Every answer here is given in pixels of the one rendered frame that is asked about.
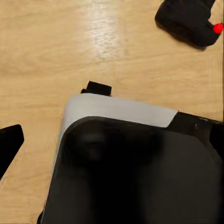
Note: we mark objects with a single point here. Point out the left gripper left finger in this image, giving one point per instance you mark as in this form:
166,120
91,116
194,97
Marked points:
11,139

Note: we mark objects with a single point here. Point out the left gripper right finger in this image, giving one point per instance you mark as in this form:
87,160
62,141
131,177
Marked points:
217,139

